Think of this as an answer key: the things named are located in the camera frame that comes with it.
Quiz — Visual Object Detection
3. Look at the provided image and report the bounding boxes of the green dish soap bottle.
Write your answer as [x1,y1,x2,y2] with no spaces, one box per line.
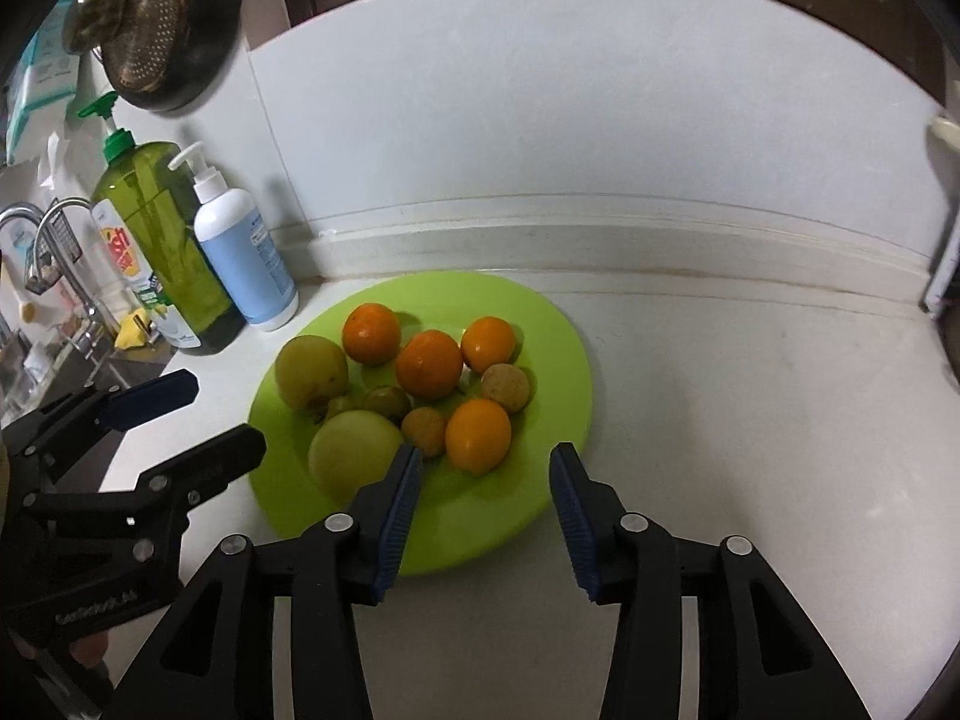
[79,92,248,356]

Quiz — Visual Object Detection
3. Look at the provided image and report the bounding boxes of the yellow sponge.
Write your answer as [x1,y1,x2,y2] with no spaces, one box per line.
[116,311,155,350]

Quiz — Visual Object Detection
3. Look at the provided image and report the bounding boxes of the teal white paper packet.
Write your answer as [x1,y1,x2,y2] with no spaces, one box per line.
[7,0,83,162]

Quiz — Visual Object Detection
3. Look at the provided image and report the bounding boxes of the stainless steel sink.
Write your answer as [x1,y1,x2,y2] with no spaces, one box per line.
[0,345,170,428]

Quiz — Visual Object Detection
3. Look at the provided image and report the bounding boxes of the slim steel gooseneck faucet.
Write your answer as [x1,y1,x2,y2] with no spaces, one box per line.
[34,197,162,350]

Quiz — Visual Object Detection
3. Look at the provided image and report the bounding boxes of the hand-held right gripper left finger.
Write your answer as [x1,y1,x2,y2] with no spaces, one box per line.
[101,442,423,720]

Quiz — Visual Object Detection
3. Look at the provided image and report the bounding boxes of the white blue pump bottle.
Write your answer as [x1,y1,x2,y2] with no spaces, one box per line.
[166,141,299,332]

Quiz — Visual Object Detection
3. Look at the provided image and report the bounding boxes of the large yellow-green apple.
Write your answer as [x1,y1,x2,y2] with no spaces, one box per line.
[274,335,350,411]

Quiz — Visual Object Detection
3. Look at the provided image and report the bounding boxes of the small green guava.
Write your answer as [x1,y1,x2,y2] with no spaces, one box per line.
[362,385,412,421]

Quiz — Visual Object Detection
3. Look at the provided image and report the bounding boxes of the metal strainer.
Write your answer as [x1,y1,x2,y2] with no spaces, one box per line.
[64,0,188,91]

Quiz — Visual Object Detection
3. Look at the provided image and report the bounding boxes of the small brown longan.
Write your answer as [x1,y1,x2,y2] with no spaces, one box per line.
[401,406,449,458]

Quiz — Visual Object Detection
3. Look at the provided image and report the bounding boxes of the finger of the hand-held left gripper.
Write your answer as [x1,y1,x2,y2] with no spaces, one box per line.
[0,369,200,466]
[21,424,268,542]

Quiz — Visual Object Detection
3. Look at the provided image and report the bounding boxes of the large green apple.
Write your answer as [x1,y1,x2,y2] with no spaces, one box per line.
[307,410,406,503]

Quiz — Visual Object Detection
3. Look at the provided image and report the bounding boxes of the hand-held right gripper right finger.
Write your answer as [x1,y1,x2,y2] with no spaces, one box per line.
[549,442,871,720]

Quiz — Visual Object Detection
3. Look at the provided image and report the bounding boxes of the green plastic plate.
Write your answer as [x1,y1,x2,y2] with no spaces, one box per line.
[247,272,593,578]

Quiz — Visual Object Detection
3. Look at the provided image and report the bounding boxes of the small orange tangerine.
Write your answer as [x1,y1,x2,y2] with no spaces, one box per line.
[343,303,402,366]
[460,316,518,374]
[445,399,513,477]
[395,330,464,401]

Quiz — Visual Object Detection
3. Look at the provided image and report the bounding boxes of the brown round fruit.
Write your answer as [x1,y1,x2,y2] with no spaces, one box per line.
[480,364,532,415]

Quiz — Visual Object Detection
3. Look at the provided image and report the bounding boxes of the person's left hand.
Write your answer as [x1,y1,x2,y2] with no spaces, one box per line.
[66,630,112,670]

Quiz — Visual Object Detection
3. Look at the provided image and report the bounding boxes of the large steel kitchen faucet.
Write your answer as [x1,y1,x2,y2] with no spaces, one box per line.
[0,202,102,361]

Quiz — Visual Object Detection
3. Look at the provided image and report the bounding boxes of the hanging metal colander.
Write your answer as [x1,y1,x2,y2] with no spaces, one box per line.
[97,0,245,113]

